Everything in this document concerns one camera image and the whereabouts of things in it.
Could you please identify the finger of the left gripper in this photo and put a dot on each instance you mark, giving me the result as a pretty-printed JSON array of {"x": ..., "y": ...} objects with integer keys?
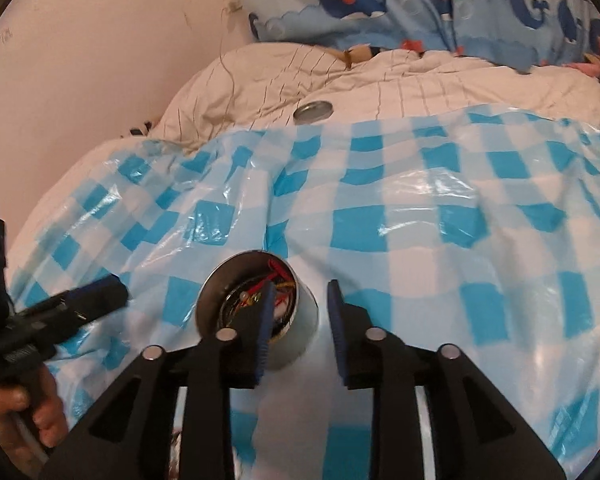
[
  {"x": 90, "y": 302},
  {"x": 45, "y": 304}
]

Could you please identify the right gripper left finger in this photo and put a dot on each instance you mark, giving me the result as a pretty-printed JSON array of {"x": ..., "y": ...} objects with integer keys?
[{"x": 127, "y": 432}]

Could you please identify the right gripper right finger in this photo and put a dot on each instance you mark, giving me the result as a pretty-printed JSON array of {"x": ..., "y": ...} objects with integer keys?
[{"x": 434, "y": 412}]

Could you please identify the person's left hand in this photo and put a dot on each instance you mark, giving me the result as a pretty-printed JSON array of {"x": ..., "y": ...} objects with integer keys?
[{"x": 27, "y": 426}]

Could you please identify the round silver metal tin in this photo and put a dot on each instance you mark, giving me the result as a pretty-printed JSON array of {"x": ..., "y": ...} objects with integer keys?
[{"x": 283, "y": 350}]

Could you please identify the blue checkered plastic sheet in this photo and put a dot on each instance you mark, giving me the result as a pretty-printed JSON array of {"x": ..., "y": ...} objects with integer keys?
[{"x": 479, "y": 227}]

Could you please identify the white striped duvet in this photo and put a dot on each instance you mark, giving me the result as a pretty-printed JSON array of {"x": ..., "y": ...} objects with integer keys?
[{"x": 260, "y": 86}]

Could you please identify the silver tin lid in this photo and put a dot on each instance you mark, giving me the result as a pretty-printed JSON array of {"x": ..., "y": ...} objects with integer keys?
[{"x": 312, "y": 112}]

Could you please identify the blue whale print curtain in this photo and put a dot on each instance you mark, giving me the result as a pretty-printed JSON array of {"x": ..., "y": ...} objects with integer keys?
[{"x": 516, "y": 33}]

